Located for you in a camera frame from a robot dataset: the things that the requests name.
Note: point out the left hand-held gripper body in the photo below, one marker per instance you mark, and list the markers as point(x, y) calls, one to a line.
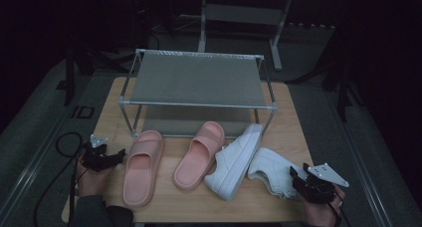
point(94, 159)

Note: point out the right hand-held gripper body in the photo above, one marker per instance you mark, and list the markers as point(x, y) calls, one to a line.
point(316, 190)

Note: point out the white sneaker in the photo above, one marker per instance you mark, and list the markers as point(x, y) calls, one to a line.
point(272, 170)
point(232, 164)

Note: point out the pink slipper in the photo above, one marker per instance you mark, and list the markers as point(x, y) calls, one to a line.
point(195, 160)
point(141, 174)

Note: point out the grey fabric metal shoe rack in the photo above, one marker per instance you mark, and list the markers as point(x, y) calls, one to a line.
point(199, 79)

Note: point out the person's left hand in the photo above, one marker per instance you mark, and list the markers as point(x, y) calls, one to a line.
point(94, 182)

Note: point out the person's right hand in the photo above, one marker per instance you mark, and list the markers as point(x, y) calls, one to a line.
point(320, 213)

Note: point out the black stand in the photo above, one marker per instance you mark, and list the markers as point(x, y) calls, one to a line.
point(69, 81)
point(341, 87)

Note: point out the white metal table frame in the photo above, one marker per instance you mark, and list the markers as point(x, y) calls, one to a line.
point(242, 14)

